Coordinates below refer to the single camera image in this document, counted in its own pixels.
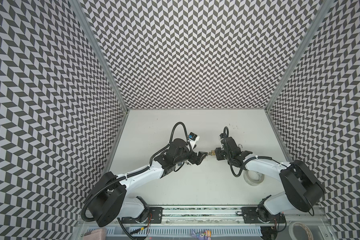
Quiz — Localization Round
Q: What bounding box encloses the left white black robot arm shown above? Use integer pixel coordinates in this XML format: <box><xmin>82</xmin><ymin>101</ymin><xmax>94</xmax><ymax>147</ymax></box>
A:
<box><xmin>81</xmin><ymin>122</ymin><xmax>208</xmax><ymax>227</ymax></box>

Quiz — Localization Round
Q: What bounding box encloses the clear tape roll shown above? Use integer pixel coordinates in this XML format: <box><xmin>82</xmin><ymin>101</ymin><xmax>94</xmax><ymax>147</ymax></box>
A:
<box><xmin>243</xmin><ymin>171</ymin><xmax>265</xmax><ymax>187</ymax></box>

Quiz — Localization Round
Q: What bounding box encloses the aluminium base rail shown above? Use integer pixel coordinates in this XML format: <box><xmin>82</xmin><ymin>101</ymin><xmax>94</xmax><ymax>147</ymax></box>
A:
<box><xmin>77</xmin><ymin>203</ymin><xmax>331</xmax><ymax>226</ymax></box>

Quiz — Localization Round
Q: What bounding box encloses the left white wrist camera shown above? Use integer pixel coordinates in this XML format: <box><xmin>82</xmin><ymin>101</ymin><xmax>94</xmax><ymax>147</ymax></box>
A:
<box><xmin>188</xmin><ymin>132</ymin><xmax>200</xmax><ymax>149</ymax></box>

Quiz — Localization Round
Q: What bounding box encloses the purple toy figure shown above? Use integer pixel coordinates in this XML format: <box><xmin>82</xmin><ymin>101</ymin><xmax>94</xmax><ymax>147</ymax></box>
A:
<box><xmin>191</xmin><ymin>230</ymin><xmax>212</xmax><ymax>240</ymax></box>

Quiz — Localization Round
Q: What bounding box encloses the pink box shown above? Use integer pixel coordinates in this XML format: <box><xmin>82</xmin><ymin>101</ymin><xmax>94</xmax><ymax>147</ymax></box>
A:
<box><xmin>83</xmin><ymin>228</ymin><xmax>107</xmax><ymax>240</ymax></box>

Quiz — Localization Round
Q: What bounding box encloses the white slotted cable duct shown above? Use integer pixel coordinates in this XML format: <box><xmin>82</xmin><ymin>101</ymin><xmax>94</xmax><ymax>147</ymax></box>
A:
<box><xmin>86</xmin><ymin>225</ymin><xmax>263</xmax><ymax>237</ymax></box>

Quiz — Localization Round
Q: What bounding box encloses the white tape roll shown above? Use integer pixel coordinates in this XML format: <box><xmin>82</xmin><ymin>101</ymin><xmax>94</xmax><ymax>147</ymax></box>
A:
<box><xmin>288</xmin><ymin>222</ymin><xmax>314</xmax><ymax>240</ymax></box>

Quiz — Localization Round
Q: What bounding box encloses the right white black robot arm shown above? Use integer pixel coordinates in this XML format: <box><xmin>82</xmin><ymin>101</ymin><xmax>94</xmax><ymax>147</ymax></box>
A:
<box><xmin>215</xmin><ymin>127</ymin><xmax>326</xmax><ymax>223</ymax></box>

